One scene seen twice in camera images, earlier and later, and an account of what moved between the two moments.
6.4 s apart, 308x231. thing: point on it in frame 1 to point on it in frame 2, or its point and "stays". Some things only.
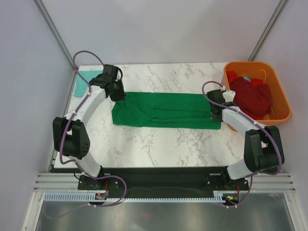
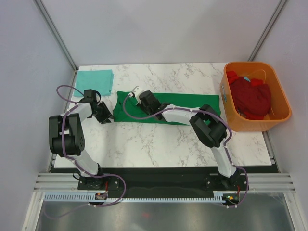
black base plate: x=162 y=180 stays
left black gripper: x=121 y=95 to x=107 y=115
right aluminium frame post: x=267 y=29 stays
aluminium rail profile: x=48 y=182 stays
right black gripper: x=217 y=119 to x=145 y=110
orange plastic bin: x=265 y=71 stays
